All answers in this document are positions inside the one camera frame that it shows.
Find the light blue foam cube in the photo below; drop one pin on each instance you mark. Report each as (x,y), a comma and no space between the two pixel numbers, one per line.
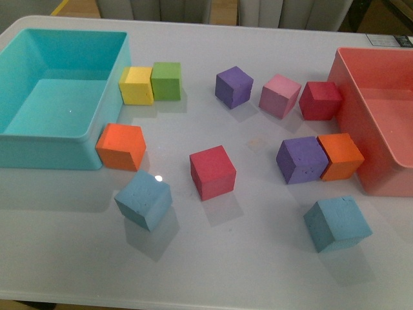
(336,223)
(144,200)

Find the red foam cube centre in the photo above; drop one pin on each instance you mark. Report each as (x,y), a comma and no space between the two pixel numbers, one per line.
(212,172)

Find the purple foam cube far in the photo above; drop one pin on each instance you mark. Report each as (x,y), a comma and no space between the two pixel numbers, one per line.
(233,87)

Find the purple foam cube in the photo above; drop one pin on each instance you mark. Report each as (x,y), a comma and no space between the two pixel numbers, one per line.
(233,87)
(301,160)

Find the orange foam cube left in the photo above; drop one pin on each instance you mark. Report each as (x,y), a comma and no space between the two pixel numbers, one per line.
(121,147)

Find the orange foam cube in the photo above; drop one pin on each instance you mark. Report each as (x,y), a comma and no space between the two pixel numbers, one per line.
(344,157)
(121,147)

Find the green foam cube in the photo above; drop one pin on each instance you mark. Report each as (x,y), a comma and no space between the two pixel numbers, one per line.
(166,81)

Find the pink foam cube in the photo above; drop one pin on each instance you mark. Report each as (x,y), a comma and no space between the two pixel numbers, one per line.
(279,95)

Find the purple foam cube near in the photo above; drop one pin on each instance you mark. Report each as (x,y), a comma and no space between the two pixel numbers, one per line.
(301,160)

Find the yellow foam cube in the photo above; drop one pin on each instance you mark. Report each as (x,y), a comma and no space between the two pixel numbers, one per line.
(136,87)

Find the dark red foam cube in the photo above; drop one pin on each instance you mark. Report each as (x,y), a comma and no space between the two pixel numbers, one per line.
(320,101)

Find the orange foam cube right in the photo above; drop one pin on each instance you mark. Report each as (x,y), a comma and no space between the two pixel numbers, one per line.
(344,157)

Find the grey chair left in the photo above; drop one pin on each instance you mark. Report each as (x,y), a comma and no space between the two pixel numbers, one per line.
(166,11)

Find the grey chair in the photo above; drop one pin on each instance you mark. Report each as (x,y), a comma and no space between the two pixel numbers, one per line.
(294,14)
(166,11)

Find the teal plastic bin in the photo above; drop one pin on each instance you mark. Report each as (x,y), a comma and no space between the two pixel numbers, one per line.
(59,90)

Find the grey chair right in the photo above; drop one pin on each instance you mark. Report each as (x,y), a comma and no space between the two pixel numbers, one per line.
(294,14)

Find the pink plastic bin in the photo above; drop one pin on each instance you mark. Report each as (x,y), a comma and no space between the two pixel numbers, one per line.
(376,86)

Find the white label sticker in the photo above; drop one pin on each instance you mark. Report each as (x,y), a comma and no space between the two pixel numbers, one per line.
(380,40)

